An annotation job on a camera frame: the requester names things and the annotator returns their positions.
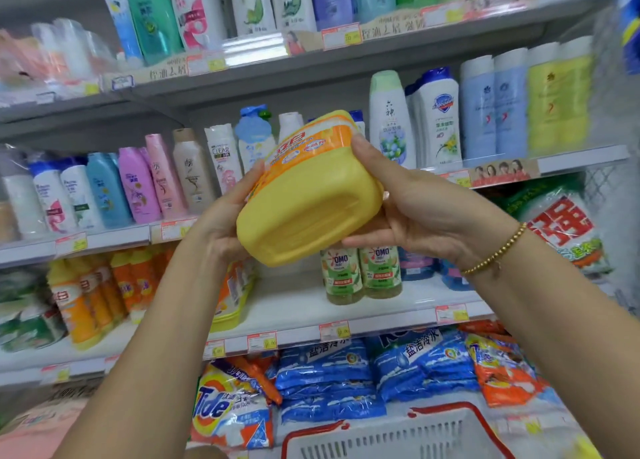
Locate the person's left hand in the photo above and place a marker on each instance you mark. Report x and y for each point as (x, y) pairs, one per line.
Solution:
(217, 226)

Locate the person's right hand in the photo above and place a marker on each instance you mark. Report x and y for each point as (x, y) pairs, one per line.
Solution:
(430, 213)

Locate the person's left thumb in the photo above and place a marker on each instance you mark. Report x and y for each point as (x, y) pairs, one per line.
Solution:
(247, 181)

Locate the person's right thumb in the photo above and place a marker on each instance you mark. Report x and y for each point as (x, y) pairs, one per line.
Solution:
(372, 161)

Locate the yellow detergent bottle orange label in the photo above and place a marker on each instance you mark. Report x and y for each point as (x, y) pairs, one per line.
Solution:
(310, 198)

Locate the person's right forearm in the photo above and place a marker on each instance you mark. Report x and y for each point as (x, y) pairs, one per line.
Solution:
(560, 333)

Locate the person's left forearm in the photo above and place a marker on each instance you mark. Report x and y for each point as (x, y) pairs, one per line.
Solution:
(150, 353)

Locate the white tube pink print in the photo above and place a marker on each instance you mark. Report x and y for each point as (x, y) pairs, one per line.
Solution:
(224, 156)

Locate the small white bottle blue cap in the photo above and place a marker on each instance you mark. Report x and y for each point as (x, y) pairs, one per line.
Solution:
(357, 121)

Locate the light blue pump bottle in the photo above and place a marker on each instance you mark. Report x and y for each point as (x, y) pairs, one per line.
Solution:
(254, 136)

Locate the white bottle pale green cap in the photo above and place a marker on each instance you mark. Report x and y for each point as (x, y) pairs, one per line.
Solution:
(391, 118)

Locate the beige shampoo bottle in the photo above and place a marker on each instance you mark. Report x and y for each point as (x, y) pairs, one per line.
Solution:
(194, 171)

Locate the white body wash blue cap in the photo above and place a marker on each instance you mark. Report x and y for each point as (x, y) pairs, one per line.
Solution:
(440, 121)
(412, 123)

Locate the plain white bottle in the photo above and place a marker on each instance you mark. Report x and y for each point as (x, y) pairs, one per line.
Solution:
(290, 126)

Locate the slim pink shampoo bottle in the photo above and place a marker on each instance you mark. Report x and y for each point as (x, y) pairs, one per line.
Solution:
(167, 178)

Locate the white yellow price tag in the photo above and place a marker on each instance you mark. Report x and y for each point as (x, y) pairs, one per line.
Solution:
(262, 342)
(215, 349)
(55, 373)
(442, 14)
(451, 313)
(335, 331)
(341, 36)
(207, 63)
(172, 229)
(71, 244)

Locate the pink purple shampoo bottle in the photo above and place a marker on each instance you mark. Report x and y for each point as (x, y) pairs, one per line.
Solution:
(139, 186)

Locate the green label dish soap bottle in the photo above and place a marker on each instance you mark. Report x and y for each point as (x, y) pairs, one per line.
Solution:
(381, 271)
(342, 273)

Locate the flat yellow detergent bottle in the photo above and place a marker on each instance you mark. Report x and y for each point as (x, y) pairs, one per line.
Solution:
(232, 293)

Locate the blue refill pack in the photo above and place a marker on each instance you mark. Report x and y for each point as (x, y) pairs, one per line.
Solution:
(454, 276)
(416, 266)

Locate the pale blue bottle white cap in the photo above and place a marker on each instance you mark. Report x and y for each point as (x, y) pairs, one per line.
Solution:
(511, 103)
(477, 108)

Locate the white metal store shelf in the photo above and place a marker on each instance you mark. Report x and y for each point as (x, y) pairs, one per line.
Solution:
(100, 238)
(300, 313)
(310, 58)

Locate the shelf strip with faces picture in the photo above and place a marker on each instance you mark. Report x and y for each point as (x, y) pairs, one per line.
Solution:
(502, 172)

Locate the blue shampoo bottle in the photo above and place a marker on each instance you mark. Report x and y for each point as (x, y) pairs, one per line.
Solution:
(109, 191)

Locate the white bottle blue cap green print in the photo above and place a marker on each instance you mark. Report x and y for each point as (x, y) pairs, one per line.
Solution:
(82, 198)

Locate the white pink shampoo bottle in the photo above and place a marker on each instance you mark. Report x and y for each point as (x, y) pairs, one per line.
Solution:
(197, 11)

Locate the white bottle green leaf print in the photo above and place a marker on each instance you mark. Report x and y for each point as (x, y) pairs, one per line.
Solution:
(252, 3)
(292, 1)

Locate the yellow green bottle white cap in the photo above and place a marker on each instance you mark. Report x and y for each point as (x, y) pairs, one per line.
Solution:
(575, 93)
(543, 98)

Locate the row of orange detergent bottles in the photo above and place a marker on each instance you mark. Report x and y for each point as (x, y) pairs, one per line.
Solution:
(100, 293)

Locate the green shampoo bottle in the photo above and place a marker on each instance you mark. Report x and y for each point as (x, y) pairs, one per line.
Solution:
(152, 16)

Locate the white bottle blue cap pink print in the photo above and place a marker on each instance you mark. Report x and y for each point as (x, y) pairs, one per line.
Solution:
(54, 201)

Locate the small orange detergent bag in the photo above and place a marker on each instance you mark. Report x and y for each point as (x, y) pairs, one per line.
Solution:
(257, 376)

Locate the green white bag red print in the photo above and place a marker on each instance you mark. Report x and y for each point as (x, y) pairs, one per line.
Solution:
(560, 223)

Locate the light blue tube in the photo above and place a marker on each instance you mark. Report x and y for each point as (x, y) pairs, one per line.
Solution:
(124, 26)

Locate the stack of blue detergent bags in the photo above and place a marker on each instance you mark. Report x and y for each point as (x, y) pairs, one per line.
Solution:
(425, 363)
(325, 383)

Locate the white bottle in clear wrap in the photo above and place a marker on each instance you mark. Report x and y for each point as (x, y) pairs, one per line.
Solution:
(25, 203)

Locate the clear plastic wrapped packages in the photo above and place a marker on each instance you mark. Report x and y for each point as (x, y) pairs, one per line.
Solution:
(55, 58)

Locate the orange white detergent bag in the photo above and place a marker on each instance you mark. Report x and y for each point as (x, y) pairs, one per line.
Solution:
(227, 408)

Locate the green white detergent bags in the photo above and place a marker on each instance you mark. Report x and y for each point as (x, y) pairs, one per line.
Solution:
(27, 313)

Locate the white shopping basket red rim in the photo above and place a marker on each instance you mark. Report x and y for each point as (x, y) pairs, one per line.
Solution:
(400, 436)

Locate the blue hanging pack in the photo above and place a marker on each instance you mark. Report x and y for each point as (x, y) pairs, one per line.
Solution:
(629, 18)

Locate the pink package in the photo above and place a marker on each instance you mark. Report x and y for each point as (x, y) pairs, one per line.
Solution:
(35, 431)

